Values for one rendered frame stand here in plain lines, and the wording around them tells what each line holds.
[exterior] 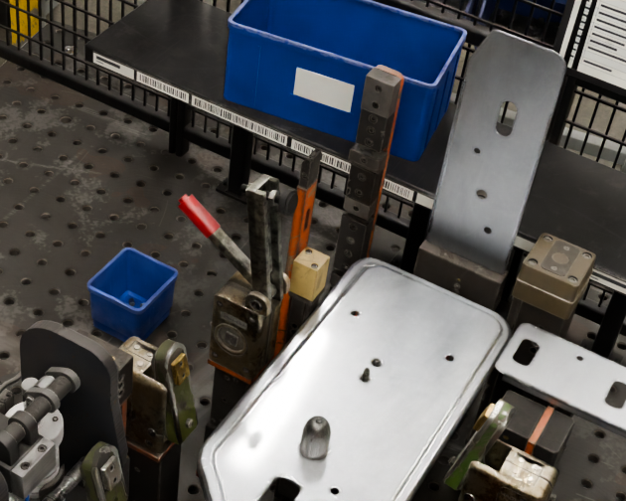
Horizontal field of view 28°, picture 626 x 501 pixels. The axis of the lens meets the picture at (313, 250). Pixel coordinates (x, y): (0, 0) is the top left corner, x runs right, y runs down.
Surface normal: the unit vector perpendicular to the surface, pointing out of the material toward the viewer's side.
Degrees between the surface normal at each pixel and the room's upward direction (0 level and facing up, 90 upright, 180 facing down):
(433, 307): 0
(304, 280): 90
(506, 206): 90
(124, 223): 0
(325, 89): 90
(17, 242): 0
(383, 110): 90
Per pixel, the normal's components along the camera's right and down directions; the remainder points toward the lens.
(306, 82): -0.36, 0.59
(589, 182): 0.11, -0.74
